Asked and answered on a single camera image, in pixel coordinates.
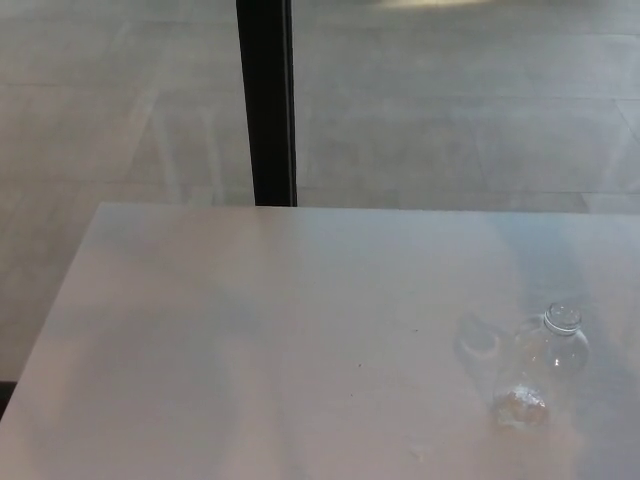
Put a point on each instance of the clear plastic spray bottle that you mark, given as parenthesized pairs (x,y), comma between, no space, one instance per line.
(542,370)

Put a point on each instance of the black vertical window frame post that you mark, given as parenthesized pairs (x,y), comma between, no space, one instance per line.
(266,102)

